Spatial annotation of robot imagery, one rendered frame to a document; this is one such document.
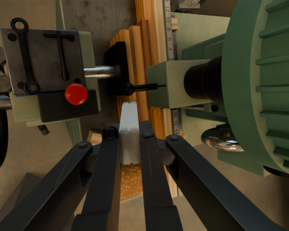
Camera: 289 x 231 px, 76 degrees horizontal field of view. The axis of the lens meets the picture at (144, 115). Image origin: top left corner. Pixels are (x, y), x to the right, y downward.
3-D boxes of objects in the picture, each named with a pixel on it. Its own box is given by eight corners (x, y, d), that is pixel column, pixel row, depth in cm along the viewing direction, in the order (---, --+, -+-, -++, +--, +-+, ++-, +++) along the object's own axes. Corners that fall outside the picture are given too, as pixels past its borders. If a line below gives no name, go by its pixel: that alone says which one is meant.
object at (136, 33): (123, 33, 40) (131, 25, 36) (131, 33, 41) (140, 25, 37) (132, 118, 43) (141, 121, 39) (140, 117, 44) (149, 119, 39)
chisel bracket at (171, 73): (141, 68, 34) (165, 60, 26) (200, 65, 39) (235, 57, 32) (144, 108, 35) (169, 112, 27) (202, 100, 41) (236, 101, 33)
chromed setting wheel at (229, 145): (188, 131, 43) (234, 143, 32) (226, 122, 48) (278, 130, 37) (189, 143, 44) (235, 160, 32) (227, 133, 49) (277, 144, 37)
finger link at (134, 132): (128, 130, 13) (139, 130, 13) (129, 101, 20) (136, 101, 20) (131, 165, 15) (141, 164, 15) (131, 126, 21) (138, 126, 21)
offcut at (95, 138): (105, 132, 41) (109, 135, 37) (101, 149, 41) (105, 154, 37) (89, 129, 39) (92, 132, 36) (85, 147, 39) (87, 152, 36)
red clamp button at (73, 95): (63, 84, 26) (63, 84, 25) (85, 83, 27) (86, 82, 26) (66, 106, 26) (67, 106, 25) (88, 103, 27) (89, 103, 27)
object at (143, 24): (130, 28, 41) (141, 19, 36) (137, 29, 42) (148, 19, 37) (139, 108, 44) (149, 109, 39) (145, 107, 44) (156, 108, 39)
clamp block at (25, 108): (8, 41, 34) (-6, 24, 26) (84, 42, 40) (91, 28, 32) (24, 119, 37) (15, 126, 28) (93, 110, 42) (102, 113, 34)
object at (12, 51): (4, 35, 27) (-8, 20, 22) (83, 36, 31) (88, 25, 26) (22, 123, 29) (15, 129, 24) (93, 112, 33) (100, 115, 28)
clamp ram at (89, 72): (74, 52, 36) (79, 40, 28) (111, 52, 39) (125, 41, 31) (80, 99, 37) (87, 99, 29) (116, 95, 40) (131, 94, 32)
